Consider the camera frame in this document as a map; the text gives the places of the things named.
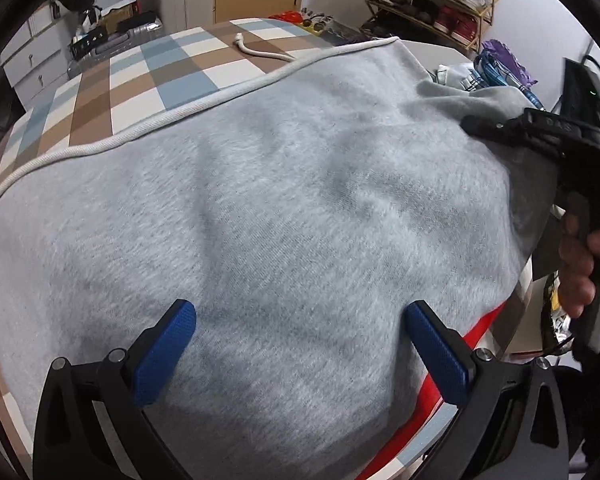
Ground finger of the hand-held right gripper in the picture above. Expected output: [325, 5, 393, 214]
[460, 109, 537, 148]

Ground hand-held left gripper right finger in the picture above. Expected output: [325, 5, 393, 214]
[404, 300, 571, 480]

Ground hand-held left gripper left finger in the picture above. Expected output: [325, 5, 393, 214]
[32, 299, 197, 480]

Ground grey sweatshirt red black print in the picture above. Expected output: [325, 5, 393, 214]
[0, 34, 556, 480]

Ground person's right hand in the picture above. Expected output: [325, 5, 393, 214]
[557, 210, 600, 319]

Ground blue plaid shirt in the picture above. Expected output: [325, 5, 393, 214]
[432, 52, 546, 111]

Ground purple bag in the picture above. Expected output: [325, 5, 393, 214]
[480, 39, 538, 88]

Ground wooden shoe rack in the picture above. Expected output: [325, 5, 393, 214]
[365, 0, 503, 53]

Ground pile of slippers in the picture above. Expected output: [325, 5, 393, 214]
[300, 7, 361, 46]

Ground checked tablecloth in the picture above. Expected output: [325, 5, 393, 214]
[0, 17, 536, 480]

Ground silver suitcase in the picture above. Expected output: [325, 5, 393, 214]
[69, 20, 163, 78]

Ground black flat box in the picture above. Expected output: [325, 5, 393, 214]
[117, 14, 158, 33]
[70, 30, 106, 56]

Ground white desk with drawers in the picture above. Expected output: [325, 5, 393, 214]
[2, 2, 73, 111]

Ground brown box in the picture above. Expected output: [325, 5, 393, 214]
[100, 2, 141, 31]

